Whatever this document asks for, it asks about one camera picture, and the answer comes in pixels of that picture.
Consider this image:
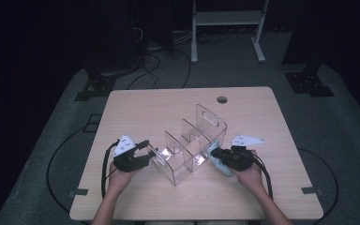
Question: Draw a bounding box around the light blue cleaning cloth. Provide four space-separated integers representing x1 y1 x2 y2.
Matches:
207 141 233 177

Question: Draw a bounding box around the hand-held gripper black cable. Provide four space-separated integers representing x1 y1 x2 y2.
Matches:
100 140 121 200
252 156 275 201

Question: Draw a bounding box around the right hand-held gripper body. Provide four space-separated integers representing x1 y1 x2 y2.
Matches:
223 134 266 172

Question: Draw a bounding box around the white metal stand frame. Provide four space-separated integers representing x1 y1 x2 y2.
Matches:
190 0 270 65

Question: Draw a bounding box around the right hand-held gripper black cable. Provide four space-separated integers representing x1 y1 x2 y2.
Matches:
252 156 275 201

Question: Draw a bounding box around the grey tape strip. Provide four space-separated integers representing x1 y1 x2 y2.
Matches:
301 186 323 195
67 187 89 198

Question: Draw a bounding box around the person's left hand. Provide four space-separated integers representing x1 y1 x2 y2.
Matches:
107 161 139 195

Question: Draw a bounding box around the black tape square outline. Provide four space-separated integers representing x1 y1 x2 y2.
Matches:
82 113 104 134

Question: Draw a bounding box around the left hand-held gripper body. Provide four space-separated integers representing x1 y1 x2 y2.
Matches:
112 134 151 173

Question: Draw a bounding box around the left hand-held gripper black cable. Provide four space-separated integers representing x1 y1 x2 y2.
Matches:
100 140 121 200

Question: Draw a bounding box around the clear acrylic divided organizer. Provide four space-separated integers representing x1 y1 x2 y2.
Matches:
148 103 228 188

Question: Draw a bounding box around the black stand base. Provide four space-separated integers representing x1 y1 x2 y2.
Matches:
282 62 336 98
73 67 139 102

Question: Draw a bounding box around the black floor cable loop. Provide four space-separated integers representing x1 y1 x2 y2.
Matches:
46 125 339 225

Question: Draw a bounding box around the person's right hand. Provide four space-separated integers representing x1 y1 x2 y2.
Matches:
231 149 265 193

